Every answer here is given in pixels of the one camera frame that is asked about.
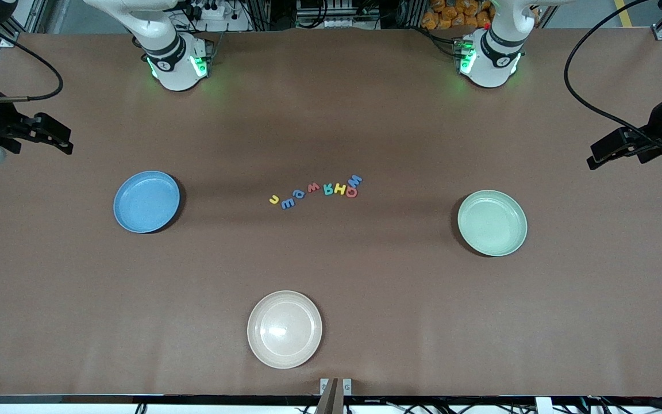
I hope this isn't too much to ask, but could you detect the blue plate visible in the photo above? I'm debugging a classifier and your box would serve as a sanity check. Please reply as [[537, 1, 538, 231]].
[[113, 170, 181, 234]]

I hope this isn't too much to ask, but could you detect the light green plate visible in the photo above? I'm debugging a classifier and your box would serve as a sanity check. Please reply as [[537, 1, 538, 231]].
[[457, 190, 528, 257]]

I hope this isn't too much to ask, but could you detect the white power strip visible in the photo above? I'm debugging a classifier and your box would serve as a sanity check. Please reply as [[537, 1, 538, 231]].
[[184, 0, 225, 21]]

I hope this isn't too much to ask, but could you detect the orange snack packet pile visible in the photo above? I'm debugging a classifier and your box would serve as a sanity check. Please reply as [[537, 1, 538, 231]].
[[421, 0, 494, 30]]

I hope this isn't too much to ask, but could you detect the beige plate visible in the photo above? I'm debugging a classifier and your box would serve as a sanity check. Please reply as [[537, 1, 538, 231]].
[[247, 290, 323, 369]]

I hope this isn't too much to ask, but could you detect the black equipment rack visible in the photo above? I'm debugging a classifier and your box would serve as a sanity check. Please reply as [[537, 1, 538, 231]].
[[294, 0, 424, 30]]

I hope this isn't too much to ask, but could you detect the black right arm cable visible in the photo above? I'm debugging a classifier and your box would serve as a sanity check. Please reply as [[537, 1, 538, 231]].
[[0, 22, 64, 104]]

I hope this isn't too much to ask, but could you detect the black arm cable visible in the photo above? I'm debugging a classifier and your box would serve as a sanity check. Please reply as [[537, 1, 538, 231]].
[[563, 0, 662, 147], [0, 22, 64, 104]]

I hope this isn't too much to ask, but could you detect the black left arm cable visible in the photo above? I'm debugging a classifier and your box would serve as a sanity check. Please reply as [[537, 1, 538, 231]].
[[563, 0, 662, 147]]

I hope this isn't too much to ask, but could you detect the floor cable bundle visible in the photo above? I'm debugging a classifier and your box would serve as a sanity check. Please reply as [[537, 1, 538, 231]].
[[584, 385, 662, 414]]

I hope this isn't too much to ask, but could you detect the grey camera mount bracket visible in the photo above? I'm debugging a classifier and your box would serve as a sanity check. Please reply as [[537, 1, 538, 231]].
[[315, 378, 352, 414]]

